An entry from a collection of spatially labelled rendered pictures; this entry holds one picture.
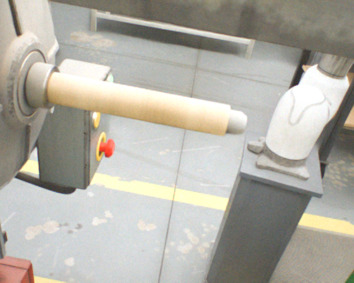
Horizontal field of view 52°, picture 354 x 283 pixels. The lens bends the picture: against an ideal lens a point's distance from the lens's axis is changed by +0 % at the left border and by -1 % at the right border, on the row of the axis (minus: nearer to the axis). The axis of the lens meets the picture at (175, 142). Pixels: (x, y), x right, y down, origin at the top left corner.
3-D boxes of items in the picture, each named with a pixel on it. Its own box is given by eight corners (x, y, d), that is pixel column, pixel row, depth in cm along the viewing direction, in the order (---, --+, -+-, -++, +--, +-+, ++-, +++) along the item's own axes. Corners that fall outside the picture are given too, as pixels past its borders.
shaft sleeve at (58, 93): (45, 86, 35) (56, 65, 37) (49, 109, 38) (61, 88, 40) (229, 121, 35) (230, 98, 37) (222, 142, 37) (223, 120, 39)
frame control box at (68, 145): (-42, 207, 71) (-73, 91, 56) (11, 145, 89) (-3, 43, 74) (81, 232, 71) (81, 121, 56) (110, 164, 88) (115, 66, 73)
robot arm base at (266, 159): (248, 135, 139) (252, 123, 136) (305, 151, 136) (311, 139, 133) (243, 163, 124) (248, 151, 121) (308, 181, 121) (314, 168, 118)
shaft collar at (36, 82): (20, 81, 34) (39, 52, 37) (29, 115, 38) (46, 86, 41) (41, 85, 34) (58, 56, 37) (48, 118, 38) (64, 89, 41)
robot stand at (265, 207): (210, 243, 183) (246, 129, 143) (264, 260, 180) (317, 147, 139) (199, 291, 161) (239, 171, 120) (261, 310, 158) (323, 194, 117)
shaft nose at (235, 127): (228, 121, 35) (229, 104, 37) (222, 137, 37) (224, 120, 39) (248, 125, 35) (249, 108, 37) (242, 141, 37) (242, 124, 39)
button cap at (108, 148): (92, 158, 75) (92, 143, 72) (98, 147, 78) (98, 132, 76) (110, 162, 75) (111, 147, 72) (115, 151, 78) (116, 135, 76)
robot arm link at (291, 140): (256, 145, 124) (276, 88, 111) (276, 125, 137) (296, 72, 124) (301, 167, 118) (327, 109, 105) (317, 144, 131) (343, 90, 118)
